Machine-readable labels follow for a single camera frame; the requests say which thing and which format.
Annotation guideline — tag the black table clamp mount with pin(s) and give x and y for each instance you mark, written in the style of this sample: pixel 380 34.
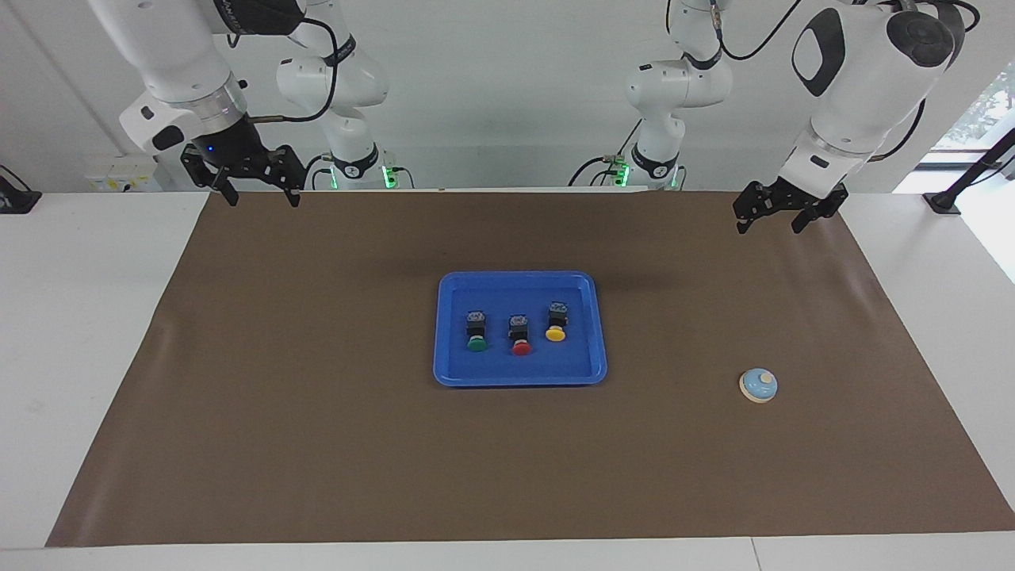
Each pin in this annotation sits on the black table clamp mount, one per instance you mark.
pixel 16 198

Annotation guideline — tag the yellow mushroom push button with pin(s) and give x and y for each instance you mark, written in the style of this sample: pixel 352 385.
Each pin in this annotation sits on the yellow mushroom push button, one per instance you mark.
pixel 555 334

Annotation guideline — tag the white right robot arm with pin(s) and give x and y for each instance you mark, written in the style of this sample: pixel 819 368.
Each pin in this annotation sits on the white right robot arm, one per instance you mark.
pixel 170 55

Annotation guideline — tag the white wall socket box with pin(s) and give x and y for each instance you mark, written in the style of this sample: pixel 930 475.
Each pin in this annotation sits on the white wall socket box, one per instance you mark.
pixel 119 176

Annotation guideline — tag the green mushroom push button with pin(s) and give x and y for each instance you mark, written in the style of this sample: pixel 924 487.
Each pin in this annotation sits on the green mushroom push button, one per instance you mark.
pixel 476 343

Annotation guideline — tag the red mushroom push button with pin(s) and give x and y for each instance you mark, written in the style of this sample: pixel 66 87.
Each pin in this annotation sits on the red mushroom push button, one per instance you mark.
pixel 521 347

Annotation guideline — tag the brown table mat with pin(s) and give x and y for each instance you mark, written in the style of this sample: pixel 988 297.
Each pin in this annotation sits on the brown table mat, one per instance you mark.
pixel 317 460

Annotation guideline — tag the light blue desk bell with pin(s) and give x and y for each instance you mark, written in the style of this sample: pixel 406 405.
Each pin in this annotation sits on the light blue desk bell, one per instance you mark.
pixel 758 385

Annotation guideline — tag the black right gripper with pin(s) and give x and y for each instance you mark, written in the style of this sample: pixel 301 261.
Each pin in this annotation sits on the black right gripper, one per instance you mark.
pixel 238 159

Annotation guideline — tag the blue plastic tray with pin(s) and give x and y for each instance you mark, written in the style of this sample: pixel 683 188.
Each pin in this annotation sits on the blue plastic tray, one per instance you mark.
pixel 519 369

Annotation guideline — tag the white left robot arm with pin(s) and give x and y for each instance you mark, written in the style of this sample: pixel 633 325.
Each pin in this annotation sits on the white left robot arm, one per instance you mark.
pixel 856 87

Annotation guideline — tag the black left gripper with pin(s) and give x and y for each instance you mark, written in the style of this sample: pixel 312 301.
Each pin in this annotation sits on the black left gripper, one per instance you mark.
pixel 789 197

